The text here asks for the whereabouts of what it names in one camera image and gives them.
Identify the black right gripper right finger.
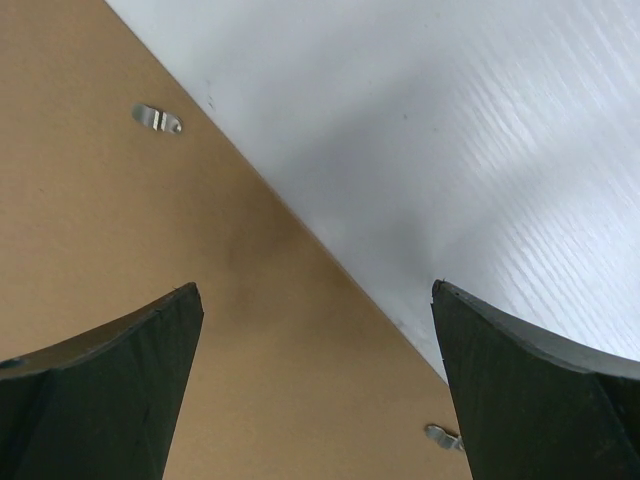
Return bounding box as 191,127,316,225
431,280,639,479

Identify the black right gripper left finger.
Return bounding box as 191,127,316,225
1,283,204,479

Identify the brown backing board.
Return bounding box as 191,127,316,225
1,1,470,479

